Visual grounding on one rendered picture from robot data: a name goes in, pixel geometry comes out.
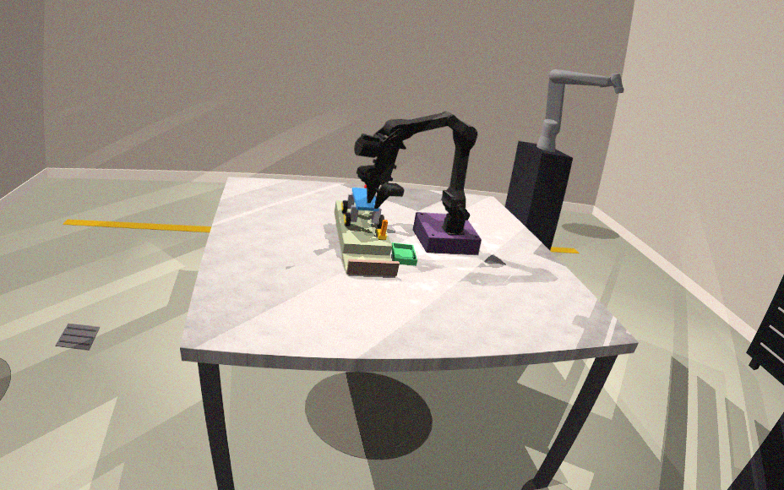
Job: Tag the pale yellow ramp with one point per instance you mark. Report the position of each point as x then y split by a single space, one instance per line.
361 251

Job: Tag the light blue wheeled trolley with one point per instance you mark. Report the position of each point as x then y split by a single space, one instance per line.
359 195

